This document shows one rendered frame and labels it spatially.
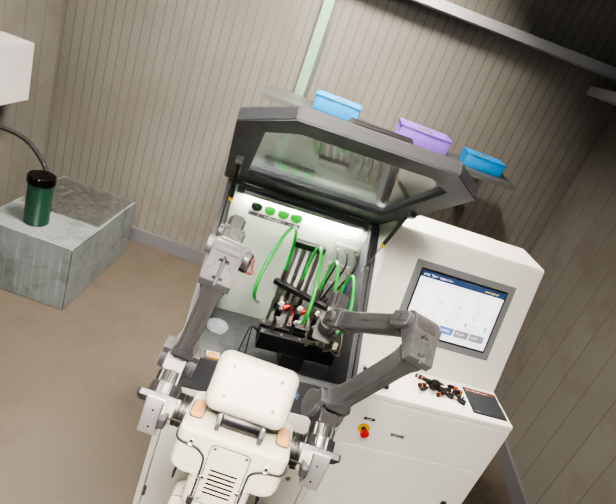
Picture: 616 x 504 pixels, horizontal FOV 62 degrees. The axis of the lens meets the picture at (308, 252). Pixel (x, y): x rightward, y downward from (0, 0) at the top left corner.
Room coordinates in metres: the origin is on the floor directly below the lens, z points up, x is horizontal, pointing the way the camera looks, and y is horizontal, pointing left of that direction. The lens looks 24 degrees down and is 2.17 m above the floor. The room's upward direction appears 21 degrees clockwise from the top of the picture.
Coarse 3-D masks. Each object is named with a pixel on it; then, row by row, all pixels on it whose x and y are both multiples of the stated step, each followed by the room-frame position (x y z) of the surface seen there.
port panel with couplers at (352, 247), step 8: (336, 240) 2.15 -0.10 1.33; (344, 240) 2.15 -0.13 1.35; (352, 240) 2.16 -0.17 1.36; (336, 248) 2.13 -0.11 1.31; (344, 248) 2.16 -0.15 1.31; (352, 248) 2.16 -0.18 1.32; (360, 248) 2.17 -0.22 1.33; (328, 256) 2.15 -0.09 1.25; (336, 256) 2.15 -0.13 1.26; (344, 256) 2.16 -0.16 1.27; (352, 256) 2.17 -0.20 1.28; (328, 264) 2.15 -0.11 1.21; (344, 264) 2.16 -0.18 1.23; (352, 264) 2.17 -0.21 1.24; (344, 272) 2.17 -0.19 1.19; (320, 280) 2.15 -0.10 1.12; (328, 280) 2.16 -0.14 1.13
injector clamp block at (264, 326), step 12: (264, 324) 1.85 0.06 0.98; (276, 324) 1.88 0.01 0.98; (264, 336) 1.79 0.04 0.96; (276, 336) 1.80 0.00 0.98; (288, 336) 1.83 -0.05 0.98; (300, 336) 1.88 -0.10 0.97; (264, 348) 1.79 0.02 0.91; (276, 348) 1.80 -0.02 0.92; (288, 348) 1.81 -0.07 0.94; (300, 348) 1.82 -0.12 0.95; (312, 348) 1.83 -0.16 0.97; (324, 348) 1.84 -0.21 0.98; (288, 360) 1.81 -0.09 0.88; (300, 360) 1.82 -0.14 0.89; (312, 360) 1.83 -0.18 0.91; (324, 360) 1.84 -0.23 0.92
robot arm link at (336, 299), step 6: (330, 294) 1.51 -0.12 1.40; (336, 294) 1.49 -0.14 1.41; (342, 294) 1.49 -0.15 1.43; (330, 300) 1.48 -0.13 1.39; (336, 300) 1.47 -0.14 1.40; (342, 300) 1.47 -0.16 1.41; (330, 306) 1.46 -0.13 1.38; (336, 306) 1.45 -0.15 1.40; (342, 306) 1.46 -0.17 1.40; (330, 312) 1.39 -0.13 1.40; (324, 318) 1.39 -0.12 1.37; (330, 318) 1.38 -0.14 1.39
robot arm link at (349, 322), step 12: (336, 312) 1.39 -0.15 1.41; (348, 312) 1.36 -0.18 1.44; (360, 312) 1.32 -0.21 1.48; (396, 312) 1.15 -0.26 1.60; (408, 312) 1.11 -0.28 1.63; (336, 324) 1.35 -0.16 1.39; (348, 324) 1.32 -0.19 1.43; (360, 324) 1.28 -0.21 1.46; (372, 324) 1.23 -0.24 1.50; (384, 324) 1.20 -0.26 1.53; (396, 324) 1.11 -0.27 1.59; (408, 324) 1.10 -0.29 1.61; (396, 336) 1.18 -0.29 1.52
